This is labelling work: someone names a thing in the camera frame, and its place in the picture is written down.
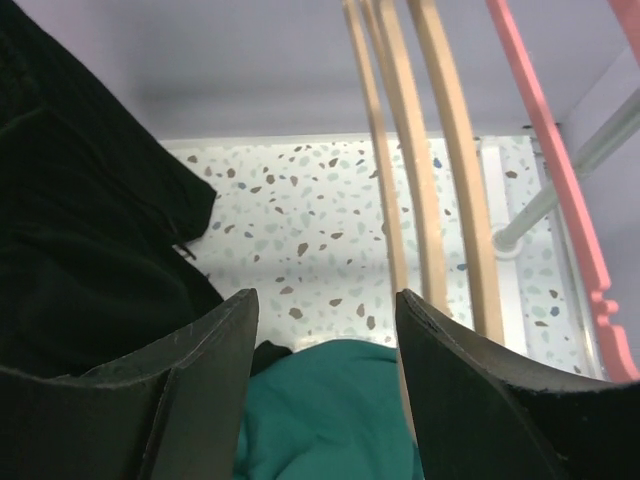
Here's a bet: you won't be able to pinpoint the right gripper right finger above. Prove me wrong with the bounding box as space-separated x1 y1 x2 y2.
395 289 639 479

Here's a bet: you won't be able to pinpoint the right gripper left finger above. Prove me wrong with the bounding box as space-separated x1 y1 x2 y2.
1 289 259 479

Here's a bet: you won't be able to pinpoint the teal green shorts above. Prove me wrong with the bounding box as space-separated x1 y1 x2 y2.
233 339 424 480

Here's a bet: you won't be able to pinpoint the beige wooden hanger front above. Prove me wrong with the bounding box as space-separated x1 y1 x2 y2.
342 0 454 431

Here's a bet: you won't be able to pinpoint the beige wooden hanger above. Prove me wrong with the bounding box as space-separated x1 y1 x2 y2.
342 0 454 431
374 1 505 344

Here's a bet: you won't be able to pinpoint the pink empty hanger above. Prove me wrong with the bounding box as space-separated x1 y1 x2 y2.
487 0 639 382

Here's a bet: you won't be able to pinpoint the black shorts on hanger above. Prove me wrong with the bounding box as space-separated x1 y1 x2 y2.
0 0 294 379

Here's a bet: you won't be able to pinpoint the beige wooden hanger back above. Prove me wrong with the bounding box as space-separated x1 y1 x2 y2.
374 1 505 344

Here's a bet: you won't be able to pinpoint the white metal clothes rack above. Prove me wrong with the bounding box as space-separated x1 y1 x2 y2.
477 94 640 351

